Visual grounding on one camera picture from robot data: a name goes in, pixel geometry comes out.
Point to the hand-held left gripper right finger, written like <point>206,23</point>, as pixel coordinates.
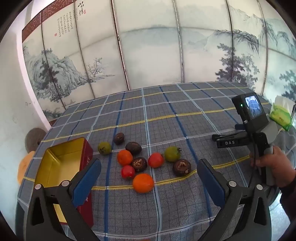
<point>211,183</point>

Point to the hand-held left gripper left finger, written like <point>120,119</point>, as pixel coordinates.
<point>86,183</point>

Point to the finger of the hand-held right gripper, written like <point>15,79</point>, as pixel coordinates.
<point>217,137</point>
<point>238,127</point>

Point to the rough-topped brown water chestnut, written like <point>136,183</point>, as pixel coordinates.
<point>181,167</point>
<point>139,164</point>

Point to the red and gold tin box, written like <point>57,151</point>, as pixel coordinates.
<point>60,157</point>

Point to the small round green tomato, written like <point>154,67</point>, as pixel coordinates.
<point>104,148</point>

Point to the small red tomato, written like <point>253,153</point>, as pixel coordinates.
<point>128,171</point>

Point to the small orange tangerine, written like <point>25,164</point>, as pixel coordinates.
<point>124,157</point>

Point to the large orange tangerine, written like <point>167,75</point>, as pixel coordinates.
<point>143,183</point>

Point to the smooth dark water chestnut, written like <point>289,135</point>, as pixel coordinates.
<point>133,147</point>

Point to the large red tomato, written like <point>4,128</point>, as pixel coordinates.
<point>156,160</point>

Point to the person's right forearm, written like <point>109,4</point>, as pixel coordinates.
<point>289,199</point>

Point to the person's right hand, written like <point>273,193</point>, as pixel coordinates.
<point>285,169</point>

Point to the green tissue pack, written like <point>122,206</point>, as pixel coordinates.
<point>281,117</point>

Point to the blue grey plaid tablecloth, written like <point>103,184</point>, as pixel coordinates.
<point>185,111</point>

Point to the green tomato with stem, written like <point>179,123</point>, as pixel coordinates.
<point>172,153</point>

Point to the small brown water chestnut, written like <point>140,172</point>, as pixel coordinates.
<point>119,138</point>

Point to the round orange object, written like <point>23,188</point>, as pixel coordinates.
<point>25,166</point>

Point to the round grey disc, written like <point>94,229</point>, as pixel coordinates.
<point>34,139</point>

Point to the landscape painted folding screen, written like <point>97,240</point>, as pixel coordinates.
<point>150,46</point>

